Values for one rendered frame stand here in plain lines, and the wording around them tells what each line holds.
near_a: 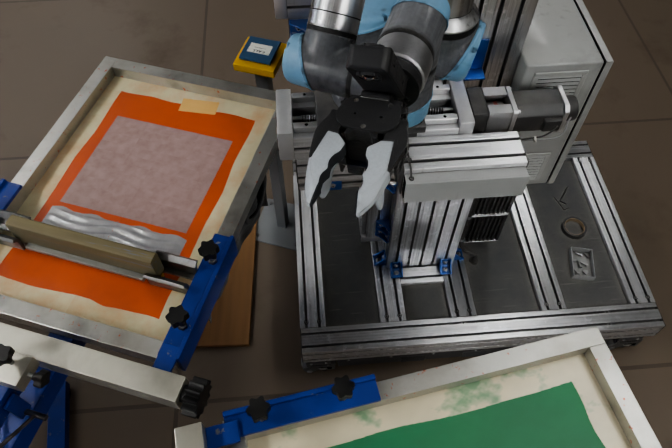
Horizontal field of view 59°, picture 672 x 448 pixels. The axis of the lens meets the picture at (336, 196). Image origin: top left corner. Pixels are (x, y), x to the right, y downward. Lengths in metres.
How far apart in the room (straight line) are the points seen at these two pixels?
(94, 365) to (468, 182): 0.83
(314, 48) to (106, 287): 0.81
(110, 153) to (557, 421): 1.23
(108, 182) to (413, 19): 1.04
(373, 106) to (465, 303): 1.58
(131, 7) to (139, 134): 2.15
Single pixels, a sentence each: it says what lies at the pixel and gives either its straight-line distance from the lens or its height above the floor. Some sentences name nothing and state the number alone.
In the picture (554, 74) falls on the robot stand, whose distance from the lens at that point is 1.49.
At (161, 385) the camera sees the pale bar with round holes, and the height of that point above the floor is 1.04.
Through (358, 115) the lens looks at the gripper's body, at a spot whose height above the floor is 1.68.
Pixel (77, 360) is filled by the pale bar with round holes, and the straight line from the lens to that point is 1.29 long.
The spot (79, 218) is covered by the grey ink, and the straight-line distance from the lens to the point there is 1.56.
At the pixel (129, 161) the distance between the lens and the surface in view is 1.64.
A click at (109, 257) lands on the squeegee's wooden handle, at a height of 1.03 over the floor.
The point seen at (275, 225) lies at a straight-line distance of 2.57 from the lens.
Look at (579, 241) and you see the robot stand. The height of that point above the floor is 0.21.
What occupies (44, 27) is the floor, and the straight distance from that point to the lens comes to 3.83.
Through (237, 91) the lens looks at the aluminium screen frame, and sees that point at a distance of 1.69.
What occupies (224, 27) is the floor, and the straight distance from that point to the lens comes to 3.51.
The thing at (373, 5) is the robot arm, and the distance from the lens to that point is 1.13.
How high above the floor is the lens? 2.16
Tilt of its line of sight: 54 degrees down
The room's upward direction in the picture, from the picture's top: straight up
